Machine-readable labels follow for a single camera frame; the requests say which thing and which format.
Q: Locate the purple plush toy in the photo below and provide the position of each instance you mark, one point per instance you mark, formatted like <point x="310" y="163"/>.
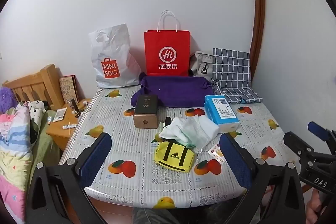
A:
<point x="8" y="100"/>

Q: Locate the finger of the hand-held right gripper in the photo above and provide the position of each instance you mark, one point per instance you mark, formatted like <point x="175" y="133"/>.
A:
<point x="299" y="146"/>
<point x="319" y="130"/>

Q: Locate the yellow pouch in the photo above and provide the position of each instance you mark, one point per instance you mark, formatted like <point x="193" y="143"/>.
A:
<point x="168" y="158"/>

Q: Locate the red paper bag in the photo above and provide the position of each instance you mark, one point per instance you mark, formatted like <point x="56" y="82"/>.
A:
<point x="168" y="40"/>

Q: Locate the grey checked cushion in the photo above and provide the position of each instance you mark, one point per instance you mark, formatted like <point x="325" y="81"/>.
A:
<point x="231" y="66"/>

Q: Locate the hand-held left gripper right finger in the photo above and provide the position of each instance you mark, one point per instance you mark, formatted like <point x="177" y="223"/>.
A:
<point x="235" y="158"/>

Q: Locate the sticker sheet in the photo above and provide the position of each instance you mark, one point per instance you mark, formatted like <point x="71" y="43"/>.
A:
<point x="216" y="153"/>

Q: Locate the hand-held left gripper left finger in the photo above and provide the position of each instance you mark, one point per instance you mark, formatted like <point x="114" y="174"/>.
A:
<point x="97" y="158"/>

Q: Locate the pastel star quilt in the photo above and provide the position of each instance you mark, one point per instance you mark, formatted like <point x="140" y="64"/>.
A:
<point x="15" y="150"/>

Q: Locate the white plastic shopping bag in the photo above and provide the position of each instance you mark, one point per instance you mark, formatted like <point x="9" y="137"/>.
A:
<point x="113" y="45"/>

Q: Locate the crumpled white tissue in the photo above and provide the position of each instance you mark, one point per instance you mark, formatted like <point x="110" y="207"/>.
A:
<point x="170" y="130"/>

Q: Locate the blue tissue pack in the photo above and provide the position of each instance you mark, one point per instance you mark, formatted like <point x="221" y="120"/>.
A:
<point x="220" y="111"/>

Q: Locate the white mesh net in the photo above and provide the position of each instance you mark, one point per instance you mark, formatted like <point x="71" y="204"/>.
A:
<point x="202" y="137"/>

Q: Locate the wooden nightstand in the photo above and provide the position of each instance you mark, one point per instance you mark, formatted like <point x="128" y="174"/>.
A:
<point x="65" y="134"/>

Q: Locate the person's right hand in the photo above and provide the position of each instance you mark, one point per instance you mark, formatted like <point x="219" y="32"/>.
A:
<point x="313" y="207"/>

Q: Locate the white flower print cloth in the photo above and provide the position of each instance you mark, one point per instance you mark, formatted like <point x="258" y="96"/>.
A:
<point x="36" y="108"/>

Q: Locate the wooden door frame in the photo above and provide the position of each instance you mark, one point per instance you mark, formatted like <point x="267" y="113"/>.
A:
<point x="258" y="3"/>

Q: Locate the wooden headboard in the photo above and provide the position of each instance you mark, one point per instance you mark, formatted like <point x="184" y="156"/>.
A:
<point x="47" y="79"/>

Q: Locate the purple cloth tray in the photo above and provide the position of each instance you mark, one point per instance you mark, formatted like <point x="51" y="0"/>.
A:
<point x="178" y="90"/>

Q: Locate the brown box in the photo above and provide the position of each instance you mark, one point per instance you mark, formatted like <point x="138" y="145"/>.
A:
<point x="145" y="113"/>

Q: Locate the patterned book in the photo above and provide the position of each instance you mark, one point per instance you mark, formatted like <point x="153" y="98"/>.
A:
<point x="68" y="87"/>

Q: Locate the fruit print tablecloth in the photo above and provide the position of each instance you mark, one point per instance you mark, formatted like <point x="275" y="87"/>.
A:
<point x="131" y="134"/>

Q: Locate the white tube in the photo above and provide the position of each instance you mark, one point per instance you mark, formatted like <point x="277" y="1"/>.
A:
<point x="68" y="126"/>

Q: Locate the green bedsheet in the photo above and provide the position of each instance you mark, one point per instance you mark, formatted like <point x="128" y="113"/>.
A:
<point x="46" y="145"/>

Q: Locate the small silver packet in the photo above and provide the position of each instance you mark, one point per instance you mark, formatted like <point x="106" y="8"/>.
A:
<point x="60" y="115"/>

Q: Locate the beige fabric bag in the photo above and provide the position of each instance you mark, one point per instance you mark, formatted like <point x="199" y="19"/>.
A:
<point x="199" y="64"/>

